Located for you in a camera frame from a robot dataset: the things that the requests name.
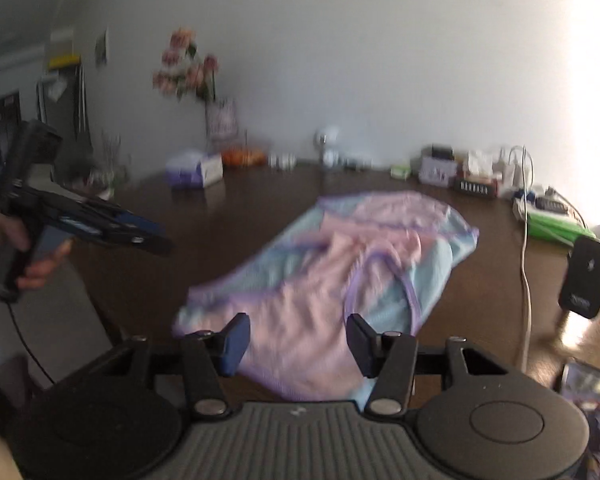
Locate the person's left hand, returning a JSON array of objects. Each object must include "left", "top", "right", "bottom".
[{"left": 0, "top": 209, "right": 74, "bottom": 292}]

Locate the pink flower bouquet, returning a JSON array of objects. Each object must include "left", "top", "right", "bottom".
[{"left": 152, "top": 27, "right": 221, "bottom": 105}]

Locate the smartphone lying on table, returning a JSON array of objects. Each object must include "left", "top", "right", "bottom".
[{"left": 559, "top": 361, "right": 600, "bottom": 480}]

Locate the white power strip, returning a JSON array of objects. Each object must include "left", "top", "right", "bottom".
[{"left": 512, "top": 186, "right": 583, "bottom": 222}]

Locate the purple printed gift bag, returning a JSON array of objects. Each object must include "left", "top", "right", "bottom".
[{"left": 205, "top": 99, "right": 241, "bottom": 142}]

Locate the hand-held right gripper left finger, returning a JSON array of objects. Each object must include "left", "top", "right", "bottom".
[{"left": 87, "top": 312, "right": 252, "bottom": 417}]

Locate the purple and white tissue box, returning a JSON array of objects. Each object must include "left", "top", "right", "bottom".
[{"left": 165, "top": 149, "right": 225, "bottom": 191}]

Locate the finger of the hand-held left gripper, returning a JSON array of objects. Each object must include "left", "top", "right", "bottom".
[
  {"left": 125, "top": 232, "right": 174, "bottom": 257},
  {"left": 111, "top": 207, "right": 162, "bottom": 236}
]

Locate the lilac printed box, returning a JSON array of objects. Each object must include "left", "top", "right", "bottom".
[{"left": 419, "top": 155, "right": 457, "bottom": 189}]

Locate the black device on stand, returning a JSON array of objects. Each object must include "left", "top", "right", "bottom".
[{"left": 558, "top": 236, "right": 600, "bottom": 320}]

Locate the white plug adapter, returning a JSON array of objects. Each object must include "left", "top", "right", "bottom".
[{"left": 499, "top": 147, "right": 520, "bottom": 198}]

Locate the white round figurine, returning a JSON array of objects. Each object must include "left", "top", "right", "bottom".
[{"left": 314, "top": 124, "right": 347, "bottom": 167}]

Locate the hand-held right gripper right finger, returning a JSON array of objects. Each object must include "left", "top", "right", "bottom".
[{"left": 346, "top": 312, "right": 512, "bottom": 417}]

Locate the dried plant in pot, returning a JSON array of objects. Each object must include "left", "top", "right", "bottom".
[{"left": 86, "top": 131, "right": 132, "bottom": 200}]

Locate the yellow and white box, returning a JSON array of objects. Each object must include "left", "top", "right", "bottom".
[{"left": 46, "top": 30, "right": 80, "bottom": 69}]

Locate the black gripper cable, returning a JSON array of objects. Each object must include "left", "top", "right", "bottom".
[{"left": 6, "top": 300, "right": 57, "bottom": 390}]

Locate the white cable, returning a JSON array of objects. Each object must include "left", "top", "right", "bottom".
[{"left": 509, "top": 145, "right": 537, "bottom": 367}]

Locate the pink and blue garment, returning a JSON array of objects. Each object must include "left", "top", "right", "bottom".
[{"left": 172, "top": 191, "right": 481, "bottom": 403}]

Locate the orange snack packet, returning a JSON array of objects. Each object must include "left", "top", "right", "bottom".
[{"left": 222, "top": 145, "right": 269, "bottom": 168}]

